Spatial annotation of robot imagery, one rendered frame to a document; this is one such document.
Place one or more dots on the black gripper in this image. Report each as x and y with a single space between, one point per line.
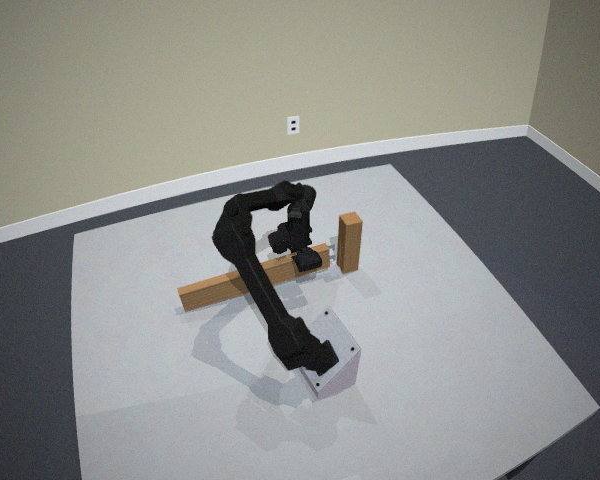
306 258

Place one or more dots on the wooden side rail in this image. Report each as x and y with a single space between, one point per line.
231 284

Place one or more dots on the brown wooden post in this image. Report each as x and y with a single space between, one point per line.
349 240

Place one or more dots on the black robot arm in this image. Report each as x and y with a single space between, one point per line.
288 336

